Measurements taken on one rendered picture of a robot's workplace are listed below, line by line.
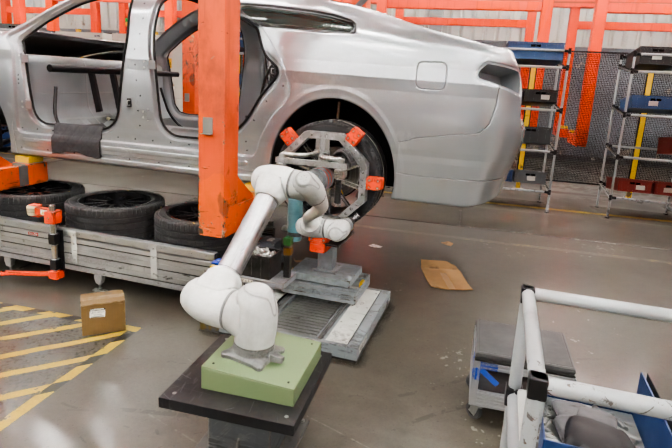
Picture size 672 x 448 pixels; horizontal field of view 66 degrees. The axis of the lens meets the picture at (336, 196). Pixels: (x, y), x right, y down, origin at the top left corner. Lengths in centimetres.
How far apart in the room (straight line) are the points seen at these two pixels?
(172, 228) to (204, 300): 140
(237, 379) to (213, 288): 34
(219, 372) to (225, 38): 166
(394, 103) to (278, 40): 81
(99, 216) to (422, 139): 214
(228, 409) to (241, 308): 34
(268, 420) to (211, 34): 189
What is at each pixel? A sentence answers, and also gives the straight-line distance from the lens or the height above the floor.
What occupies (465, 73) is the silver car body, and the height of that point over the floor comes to 149.
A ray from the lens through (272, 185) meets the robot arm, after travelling 226.
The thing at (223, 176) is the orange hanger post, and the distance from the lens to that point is 289.
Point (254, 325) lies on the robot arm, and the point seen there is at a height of 54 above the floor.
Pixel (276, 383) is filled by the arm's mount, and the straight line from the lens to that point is 194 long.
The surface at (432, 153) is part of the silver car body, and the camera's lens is 303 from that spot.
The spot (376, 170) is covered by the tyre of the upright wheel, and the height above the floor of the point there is 92.
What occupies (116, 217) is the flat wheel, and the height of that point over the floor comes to 46.
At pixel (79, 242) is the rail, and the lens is 372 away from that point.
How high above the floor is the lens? 141
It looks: 12 degrees down
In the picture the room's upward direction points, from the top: 3 degrees clockwise
